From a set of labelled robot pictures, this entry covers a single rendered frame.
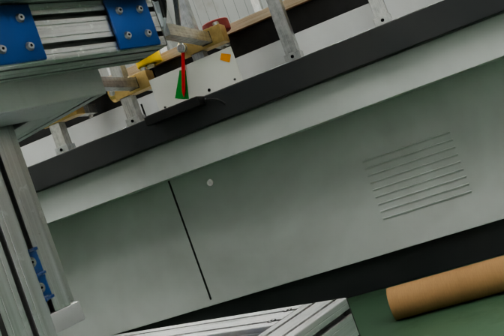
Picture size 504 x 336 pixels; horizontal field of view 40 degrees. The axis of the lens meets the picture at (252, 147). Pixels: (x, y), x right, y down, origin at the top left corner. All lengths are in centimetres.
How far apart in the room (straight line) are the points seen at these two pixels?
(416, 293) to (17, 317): 97
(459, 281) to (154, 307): 104
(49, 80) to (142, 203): 117
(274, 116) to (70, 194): 68
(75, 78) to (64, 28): 12
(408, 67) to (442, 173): 36
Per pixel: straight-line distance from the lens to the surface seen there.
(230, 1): 783
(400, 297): 174
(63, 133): 214
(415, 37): 179
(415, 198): 205
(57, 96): 116
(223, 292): 223
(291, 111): 187
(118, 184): 208
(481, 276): 172
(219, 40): 191
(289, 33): 186
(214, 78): 191
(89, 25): 113
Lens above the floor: 48
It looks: 1 degrees up
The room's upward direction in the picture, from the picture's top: 20 degrees counter-clockwise
